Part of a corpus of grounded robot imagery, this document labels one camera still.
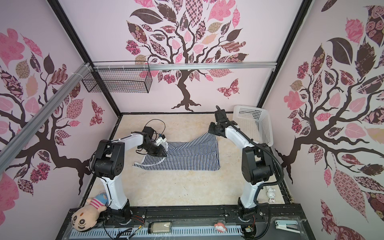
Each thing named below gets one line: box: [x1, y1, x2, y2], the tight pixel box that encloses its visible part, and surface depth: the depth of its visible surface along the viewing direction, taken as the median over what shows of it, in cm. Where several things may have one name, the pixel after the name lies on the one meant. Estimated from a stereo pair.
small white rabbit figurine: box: [266, 186, 276, 204], surface depth 79 cm
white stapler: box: [274, 220, 301, 234], surface depth 71 cm
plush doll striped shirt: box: [71, 193, 109, 232], surface depth 69 cm
